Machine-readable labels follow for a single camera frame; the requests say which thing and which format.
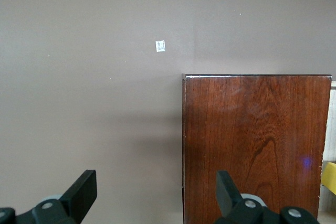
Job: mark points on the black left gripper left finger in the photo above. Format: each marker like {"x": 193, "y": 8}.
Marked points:
{"x": 68, "y": 211}

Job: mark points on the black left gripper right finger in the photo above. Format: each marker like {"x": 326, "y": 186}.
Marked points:
{"x": 236, "y": 213}

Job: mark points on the yellow block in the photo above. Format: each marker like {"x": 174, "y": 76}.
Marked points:
{"x": 330, "y": 176}

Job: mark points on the dark brown wooden cabinet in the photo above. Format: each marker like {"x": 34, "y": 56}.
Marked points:
{"x": 249, "y": 129}

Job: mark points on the small square tape mark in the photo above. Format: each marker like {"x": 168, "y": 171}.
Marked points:
{"x": 160, "y": 46}

